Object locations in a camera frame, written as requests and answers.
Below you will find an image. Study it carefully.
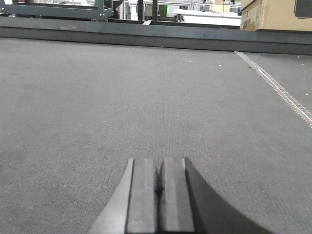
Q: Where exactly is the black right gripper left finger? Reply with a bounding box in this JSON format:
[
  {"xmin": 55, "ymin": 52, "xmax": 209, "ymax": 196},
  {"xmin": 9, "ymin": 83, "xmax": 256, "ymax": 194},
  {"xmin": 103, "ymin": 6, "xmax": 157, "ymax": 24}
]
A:
[{"xmin": 88, "ymin": 158, "xmax": 157, "ymax": 234}]

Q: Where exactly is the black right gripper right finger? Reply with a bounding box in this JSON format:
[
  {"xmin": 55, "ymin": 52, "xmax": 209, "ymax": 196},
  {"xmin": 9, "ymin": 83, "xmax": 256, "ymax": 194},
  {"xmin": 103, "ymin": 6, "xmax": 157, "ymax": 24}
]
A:
[{"xmin": 158, "ymin": 158, "xmax": 270, "ymax": 234}]

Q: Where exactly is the grey carpet mat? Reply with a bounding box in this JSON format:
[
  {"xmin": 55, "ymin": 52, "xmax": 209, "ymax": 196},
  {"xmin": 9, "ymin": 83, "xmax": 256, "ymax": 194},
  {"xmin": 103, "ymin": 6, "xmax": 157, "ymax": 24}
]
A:
[{"xmin": 0, "ymin": 39, "xmax": 312, "ymax": 234}]

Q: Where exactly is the dark raised table edge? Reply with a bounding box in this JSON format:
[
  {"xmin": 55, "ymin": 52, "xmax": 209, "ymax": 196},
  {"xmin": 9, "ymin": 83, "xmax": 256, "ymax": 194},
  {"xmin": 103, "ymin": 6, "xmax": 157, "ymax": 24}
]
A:
[{"xmin": 0, "ymin": 17, "xmax": 312, "ymax": 56}]

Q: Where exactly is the white table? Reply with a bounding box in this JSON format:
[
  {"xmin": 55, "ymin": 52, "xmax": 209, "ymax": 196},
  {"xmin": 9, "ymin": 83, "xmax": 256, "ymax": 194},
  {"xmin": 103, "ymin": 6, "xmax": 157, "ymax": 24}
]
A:
[{"xmin": 174, "ymin": 9, "xmax": 241, "ymax": 26}]

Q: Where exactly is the large cardboard box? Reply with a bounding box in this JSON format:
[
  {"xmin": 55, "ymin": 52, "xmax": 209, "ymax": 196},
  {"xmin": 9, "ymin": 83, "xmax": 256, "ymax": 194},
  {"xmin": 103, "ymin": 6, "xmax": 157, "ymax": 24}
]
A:
[{"xmin": 240, "ymin": 0, "xmax": 312, "ymax": 32}]

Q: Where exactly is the black metal frame cart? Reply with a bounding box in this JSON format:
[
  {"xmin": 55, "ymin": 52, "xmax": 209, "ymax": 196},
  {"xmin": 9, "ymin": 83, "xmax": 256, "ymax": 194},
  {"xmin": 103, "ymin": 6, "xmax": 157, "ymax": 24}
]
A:
[{"xmin": 0, "ymin": 0, "xmax": 123, "ymax": 20}]

